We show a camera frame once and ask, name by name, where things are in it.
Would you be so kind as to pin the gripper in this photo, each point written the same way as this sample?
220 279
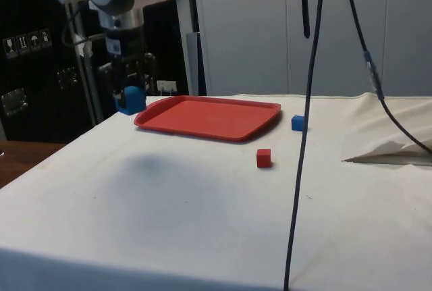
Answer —
130 43

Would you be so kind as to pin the large blue block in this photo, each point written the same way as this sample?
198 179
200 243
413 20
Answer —
135 100

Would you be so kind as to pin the red tray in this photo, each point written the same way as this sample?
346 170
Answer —
209 119

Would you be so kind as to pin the black cabinet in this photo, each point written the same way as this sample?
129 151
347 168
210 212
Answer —
33 78

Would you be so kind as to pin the pale locker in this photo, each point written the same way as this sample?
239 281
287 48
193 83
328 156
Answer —
243 34
408 34
337 78

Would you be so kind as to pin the small red cube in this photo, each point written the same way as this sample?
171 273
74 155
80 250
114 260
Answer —
263 158

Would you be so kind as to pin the small blue cube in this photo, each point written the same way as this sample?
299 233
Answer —
298 123

